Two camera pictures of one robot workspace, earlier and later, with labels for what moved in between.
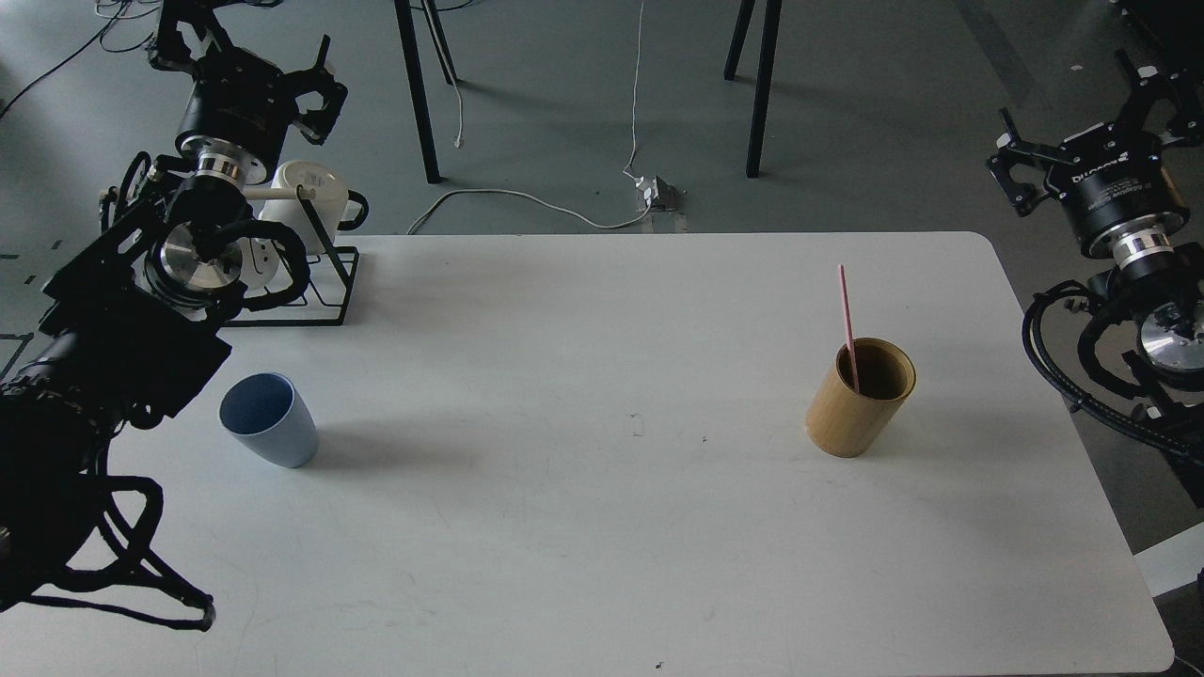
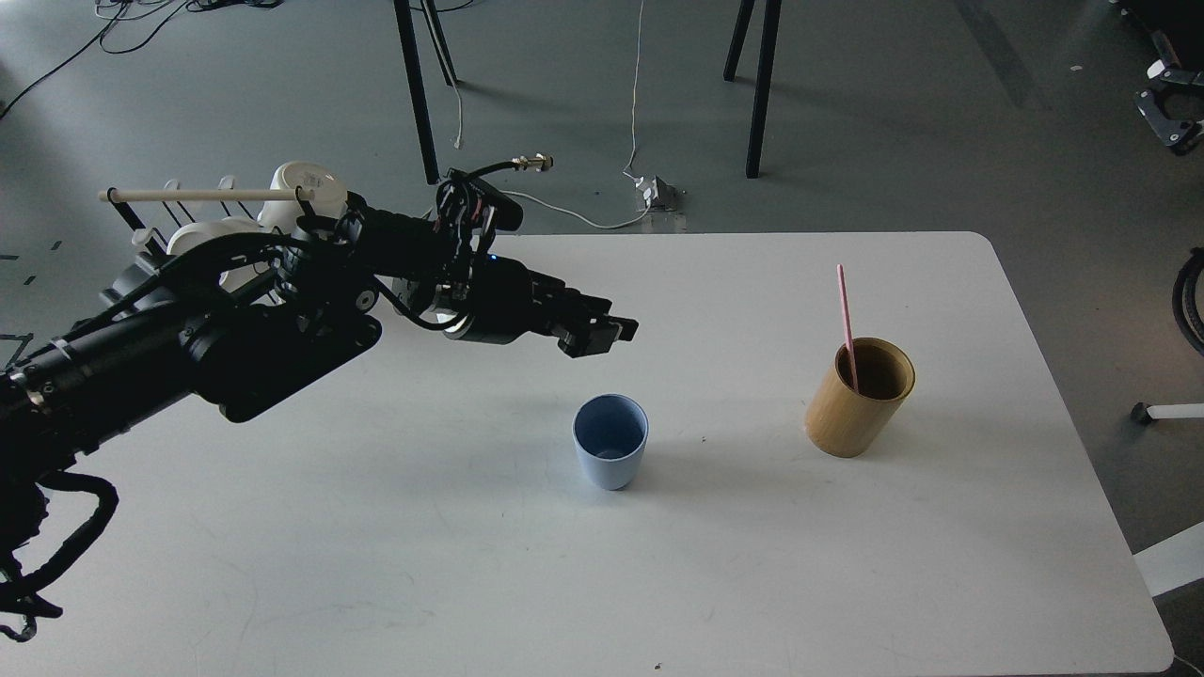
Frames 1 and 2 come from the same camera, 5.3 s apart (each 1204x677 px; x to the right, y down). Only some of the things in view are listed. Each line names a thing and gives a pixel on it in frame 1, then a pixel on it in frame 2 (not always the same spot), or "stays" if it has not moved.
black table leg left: [412, 63] stays
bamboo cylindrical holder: [847, 424] stays
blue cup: [266, 414] to [611, 431]
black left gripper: [240, 117] to [511, 302]
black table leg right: [763, 81] stays
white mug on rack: [329, 202] stays
